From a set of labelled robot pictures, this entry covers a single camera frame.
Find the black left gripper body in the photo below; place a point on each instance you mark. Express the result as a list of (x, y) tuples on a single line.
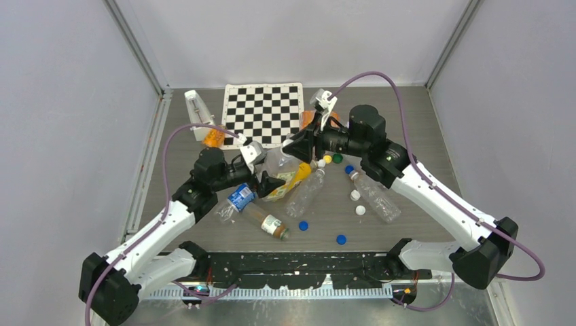
[(235, 176)]

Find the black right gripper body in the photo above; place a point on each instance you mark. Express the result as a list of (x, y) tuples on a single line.
[(320, 140)]

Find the tall clear juice bottle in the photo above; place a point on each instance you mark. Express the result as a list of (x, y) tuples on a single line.
[(278, 162)]

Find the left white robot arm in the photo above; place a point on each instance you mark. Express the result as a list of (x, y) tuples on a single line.
[(112, 285)]

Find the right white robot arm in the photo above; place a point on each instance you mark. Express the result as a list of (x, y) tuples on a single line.
[(481, 244)]

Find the clear bottle near right arm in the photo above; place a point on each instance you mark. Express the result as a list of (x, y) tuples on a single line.
[(375, 196)]

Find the blue label clear bottle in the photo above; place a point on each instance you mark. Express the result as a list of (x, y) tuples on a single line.
[(232, 205)]

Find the orange label wide bottle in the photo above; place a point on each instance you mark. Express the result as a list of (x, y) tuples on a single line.
[(334, 124)]

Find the yellow label bottle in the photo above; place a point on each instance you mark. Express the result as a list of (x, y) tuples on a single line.
[(292, 179)]

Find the green bottle cap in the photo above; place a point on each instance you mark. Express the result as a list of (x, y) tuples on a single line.
[(337, 158)]

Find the clear crumpled plastic bottle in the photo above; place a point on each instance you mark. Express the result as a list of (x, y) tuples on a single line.
[(302, 198)]

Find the brown coffee bottle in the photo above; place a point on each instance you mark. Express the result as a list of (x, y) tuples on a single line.
[(266, 221)]

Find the small orange bottle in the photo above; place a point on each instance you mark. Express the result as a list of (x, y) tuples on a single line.
[(215, 138)]

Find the small white bottle cap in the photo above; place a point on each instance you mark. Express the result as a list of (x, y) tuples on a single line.
[(355, 195)]

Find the black white checkerboard mat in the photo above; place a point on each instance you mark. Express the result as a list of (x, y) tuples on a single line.
[(266, 113)]

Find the white metronome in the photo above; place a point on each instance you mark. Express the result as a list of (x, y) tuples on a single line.
[(199, 114)]

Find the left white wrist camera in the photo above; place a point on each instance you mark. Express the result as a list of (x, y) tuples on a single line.
[(252, 152)]

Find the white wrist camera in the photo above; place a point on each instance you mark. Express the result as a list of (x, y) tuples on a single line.
[(324, 102), (252, 152)]

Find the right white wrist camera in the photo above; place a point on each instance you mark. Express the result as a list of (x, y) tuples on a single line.
[(324, 102)]

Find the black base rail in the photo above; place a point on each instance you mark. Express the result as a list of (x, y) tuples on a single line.
[(297, 270)]

